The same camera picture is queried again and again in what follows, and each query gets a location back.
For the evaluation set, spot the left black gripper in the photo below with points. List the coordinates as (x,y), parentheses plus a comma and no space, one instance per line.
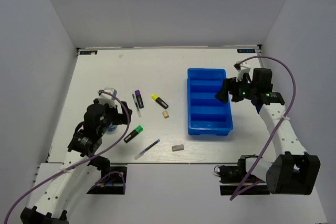
(121,117)

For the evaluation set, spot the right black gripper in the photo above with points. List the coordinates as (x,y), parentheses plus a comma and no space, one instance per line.
(230,84)

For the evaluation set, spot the round blue tape roll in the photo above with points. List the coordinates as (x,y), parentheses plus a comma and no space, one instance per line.
(112,128)

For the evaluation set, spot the white green pen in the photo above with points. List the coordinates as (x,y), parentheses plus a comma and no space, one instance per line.
(136,105)

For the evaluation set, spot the green cap highlighter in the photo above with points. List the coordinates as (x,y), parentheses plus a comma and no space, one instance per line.
(133,134)

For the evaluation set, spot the purple cap highlighter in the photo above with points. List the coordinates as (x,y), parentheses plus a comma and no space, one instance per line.
(139,99)

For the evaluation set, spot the blue clear pen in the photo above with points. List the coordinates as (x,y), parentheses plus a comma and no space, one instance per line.
(146,149)

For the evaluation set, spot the yellow cap highlighter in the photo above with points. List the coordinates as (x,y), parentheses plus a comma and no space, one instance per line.
(159,101)

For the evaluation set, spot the beige small eraser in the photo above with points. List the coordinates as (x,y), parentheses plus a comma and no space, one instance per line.
(165,114)

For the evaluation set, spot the grey rectangular eraser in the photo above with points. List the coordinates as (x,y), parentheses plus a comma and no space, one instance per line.
(177,147)

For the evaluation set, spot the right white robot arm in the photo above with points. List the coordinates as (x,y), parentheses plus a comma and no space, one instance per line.
(294,171)

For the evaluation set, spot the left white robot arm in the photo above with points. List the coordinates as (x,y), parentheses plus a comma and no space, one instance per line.
(83,164)

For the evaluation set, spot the blue compartment tray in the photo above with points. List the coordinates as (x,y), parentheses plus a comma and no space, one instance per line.
(205,114)

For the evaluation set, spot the right corner label sticker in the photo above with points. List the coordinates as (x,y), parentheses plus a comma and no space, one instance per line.
(246,51)

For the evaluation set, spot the corner label sticker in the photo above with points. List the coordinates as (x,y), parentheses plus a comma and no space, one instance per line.
(88,52)
(246,51)

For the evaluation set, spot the left corner label sticker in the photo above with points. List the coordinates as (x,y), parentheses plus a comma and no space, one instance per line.
(88,52)

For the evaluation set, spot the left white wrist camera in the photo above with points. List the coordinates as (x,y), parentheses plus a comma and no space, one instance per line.
(106,96)

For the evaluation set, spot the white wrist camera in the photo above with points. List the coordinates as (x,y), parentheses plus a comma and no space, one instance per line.
(106,96)
(242,68)

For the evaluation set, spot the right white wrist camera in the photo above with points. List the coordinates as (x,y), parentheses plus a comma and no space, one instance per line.
(242,68)

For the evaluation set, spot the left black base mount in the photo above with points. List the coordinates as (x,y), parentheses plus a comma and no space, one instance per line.
(113,181)

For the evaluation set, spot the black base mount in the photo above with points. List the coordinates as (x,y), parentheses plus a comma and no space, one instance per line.
(113,181)
(229,179)

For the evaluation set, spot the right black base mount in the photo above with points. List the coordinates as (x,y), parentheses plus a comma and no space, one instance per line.
(229,179)

